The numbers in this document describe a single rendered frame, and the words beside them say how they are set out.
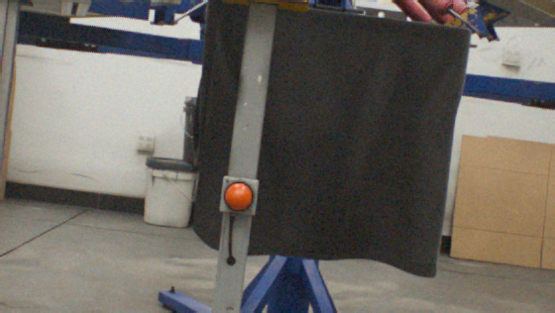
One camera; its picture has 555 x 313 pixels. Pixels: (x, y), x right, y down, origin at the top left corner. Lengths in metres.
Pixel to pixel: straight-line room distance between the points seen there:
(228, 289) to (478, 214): 4.96
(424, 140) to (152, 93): 4.75
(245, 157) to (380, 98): 0.37
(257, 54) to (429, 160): 0.43
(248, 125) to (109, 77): 5.03
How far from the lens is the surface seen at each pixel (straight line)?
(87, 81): 6.57
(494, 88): 2.93
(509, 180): 6.52
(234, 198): 1.50
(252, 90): 1.54
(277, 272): 3.10
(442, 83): 1.84
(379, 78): 1.82
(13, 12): 1.78
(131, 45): 2.89
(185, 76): 6.49
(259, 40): 1.54
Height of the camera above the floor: 0.79
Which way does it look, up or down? 3 degrees down
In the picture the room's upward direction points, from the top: 7 degrees clockwise
